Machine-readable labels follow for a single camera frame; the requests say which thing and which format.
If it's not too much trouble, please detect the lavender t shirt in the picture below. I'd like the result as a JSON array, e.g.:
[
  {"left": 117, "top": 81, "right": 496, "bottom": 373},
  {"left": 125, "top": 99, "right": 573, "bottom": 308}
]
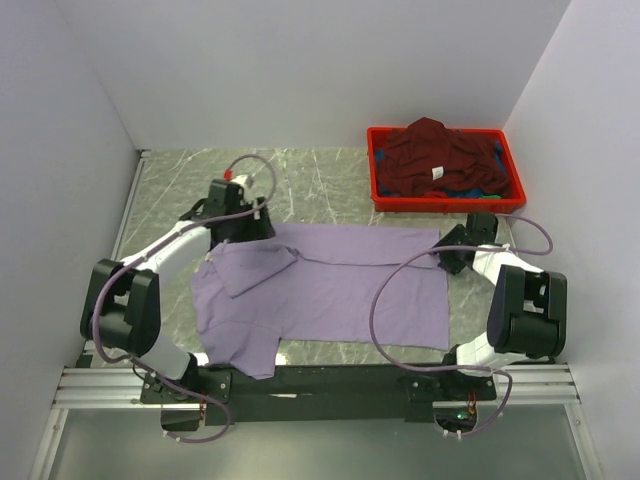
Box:
[{"left": 191, "top": 224, "right": 449, "bottom": 380}]

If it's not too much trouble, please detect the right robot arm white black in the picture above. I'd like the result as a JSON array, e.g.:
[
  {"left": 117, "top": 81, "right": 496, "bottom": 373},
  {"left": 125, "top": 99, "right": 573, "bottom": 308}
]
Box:
[{"left": 435, "top": 220, "right": 568, "bottom": 399}]

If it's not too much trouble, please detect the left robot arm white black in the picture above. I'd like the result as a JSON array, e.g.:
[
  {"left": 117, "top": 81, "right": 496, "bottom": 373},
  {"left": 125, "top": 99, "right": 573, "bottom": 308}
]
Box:
[{"left": 80, "top": 197, "right": 275, "bottom": 402}]

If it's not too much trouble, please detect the dark red t shirt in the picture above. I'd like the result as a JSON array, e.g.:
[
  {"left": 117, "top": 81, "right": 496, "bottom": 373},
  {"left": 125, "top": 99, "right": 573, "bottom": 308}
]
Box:
[{"left": 376, "top": 117, "right": 511, "bottom": 197}]

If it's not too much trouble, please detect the red plastic bin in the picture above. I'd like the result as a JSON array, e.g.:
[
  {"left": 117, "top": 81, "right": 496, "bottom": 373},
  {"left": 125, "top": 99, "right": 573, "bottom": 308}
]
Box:
[{"left": 366, "top": 126, "right": 527, "bottom": 214}]

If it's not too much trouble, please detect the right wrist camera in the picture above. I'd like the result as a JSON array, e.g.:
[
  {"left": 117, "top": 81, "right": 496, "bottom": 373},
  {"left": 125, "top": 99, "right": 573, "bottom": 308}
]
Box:
[{"left": 465, "top": 212, "right": 499, "bottom": 246}]

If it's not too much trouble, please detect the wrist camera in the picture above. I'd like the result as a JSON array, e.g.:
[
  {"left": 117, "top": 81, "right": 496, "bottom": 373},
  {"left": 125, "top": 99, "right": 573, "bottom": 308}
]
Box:
[
  {"left": 207, "top": 168, "right": 254, "bottom": 206},
  {"left": 465, "top": 212, "right": 499, "bottom": 246}
]

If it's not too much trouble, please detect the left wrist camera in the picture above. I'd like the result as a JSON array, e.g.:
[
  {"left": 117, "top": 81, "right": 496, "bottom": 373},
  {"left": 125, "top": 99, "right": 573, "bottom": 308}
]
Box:
[{"left": 207, "top": 168, "right": 254, "bottom": 206}]

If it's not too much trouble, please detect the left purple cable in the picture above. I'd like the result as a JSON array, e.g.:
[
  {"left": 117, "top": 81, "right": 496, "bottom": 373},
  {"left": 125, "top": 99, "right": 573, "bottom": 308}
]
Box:
[{"left": 91, "top": 154, "right": 279, "bottom": 443}]

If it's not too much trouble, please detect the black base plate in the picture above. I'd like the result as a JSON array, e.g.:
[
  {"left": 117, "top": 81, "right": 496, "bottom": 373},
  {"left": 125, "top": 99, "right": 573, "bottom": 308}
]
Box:
[{"left": 140, "top": 364, "right": 497, "bottom": 432}]

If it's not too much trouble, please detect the aluminium front rail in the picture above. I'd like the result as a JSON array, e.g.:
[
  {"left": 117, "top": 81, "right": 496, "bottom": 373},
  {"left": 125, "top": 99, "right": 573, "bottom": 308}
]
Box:
[{"left": 51, "top": 364, "right": 581, "bottom": 410}]

